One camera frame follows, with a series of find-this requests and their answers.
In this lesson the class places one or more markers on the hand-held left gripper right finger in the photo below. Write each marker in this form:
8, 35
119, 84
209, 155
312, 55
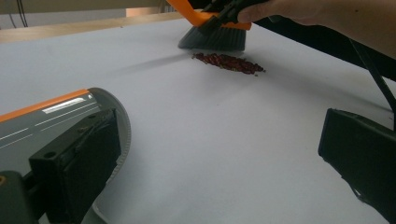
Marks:
364, 155

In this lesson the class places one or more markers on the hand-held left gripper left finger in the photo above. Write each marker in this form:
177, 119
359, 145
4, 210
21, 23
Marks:
77, 161

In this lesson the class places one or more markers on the orange brush with grey bristles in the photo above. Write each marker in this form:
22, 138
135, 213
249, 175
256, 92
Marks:
214, 39

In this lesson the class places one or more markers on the red beans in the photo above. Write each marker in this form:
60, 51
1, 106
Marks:
230, 63

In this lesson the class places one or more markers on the grey dustpan with orange edge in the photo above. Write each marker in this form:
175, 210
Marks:
46, 124

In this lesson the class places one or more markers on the white board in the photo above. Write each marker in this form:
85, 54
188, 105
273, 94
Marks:
202, 130

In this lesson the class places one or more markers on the wooden table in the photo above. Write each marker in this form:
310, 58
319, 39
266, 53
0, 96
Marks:
77, 28

